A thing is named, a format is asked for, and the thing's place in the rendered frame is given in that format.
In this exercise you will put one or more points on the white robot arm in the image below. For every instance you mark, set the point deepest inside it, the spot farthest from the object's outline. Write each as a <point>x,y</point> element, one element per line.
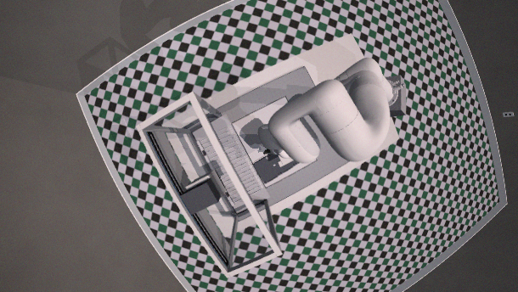
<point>352,135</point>

